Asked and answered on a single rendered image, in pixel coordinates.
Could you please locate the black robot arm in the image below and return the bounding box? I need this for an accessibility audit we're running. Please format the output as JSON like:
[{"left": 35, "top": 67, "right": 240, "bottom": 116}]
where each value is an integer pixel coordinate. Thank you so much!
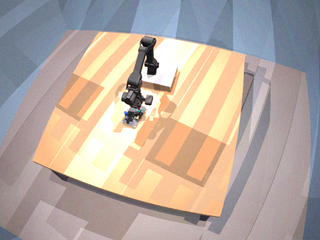
[{"left": 124, "top": 36, "right": 159, "bottom": 109}]

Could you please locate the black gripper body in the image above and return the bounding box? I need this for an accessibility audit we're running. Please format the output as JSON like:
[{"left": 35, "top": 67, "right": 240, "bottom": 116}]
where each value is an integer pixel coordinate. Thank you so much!
[{"left": 121, "top": 91, "right": 154, "bottom": 106}]

